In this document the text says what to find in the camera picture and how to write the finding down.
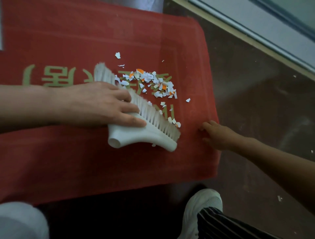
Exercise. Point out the person's left hand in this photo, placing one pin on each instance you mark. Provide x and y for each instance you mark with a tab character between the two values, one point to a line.
91	103

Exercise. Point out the person's left middle finger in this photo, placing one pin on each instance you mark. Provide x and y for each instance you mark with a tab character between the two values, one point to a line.
126	107

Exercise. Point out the white plastic hand brush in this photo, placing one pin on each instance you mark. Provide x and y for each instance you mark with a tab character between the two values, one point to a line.
140	134

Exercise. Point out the person's left forearm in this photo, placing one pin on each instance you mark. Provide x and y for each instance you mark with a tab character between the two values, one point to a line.
27	108

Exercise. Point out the another person's forearm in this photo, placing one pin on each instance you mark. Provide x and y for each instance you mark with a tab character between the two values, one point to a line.
283	167

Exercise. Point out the pile of torn paper scraps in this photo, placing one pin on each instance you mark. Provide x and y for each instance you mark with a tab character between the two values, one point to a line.
153	82

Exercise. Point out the red floor mat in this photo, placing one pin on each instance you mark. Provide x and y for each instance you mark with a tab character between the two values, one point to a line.
73	160

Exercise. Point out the pale cloth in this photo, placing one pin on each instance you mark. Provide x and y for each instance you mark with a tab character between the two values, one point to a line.
145	4

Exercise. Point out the white sneaker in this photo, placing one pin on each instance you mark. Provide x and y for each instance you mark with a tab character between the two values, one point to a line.
199	211

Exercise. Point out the black striped trouser leg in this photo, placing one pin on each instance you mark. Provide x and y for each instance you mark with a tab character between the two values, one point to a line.
221	226

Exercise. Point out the white trouser knee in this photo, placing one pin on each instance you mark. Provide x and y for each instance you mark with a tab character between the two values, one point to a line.
19	221

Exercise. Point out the sliding door frame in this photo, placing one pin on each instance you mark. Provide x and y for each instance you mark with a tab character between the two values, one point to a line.
265	27

